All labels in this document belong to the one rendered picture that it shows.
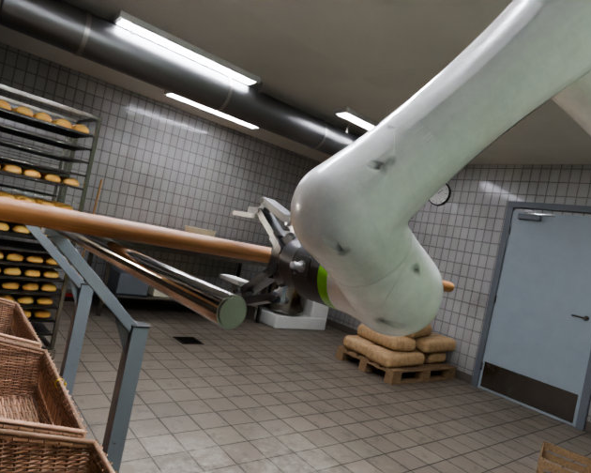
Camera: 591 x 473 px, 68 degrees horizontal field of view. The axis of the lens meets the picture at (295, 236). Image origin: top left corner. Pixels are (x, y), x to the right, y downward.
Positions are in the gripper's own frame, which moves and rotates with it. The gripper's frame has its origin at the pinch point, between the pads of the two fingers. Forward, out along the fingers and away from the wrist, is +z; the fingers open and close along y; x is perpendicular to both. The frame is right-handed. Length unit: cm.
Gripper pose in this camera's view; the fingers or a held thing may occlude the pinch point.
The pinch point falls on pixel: (237, 246)
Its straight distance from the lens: 79.0
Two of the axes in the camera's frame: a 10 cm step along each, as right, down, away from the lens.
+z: -6.3, -1.3, 7.6
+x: 7.5, 1.6, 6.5
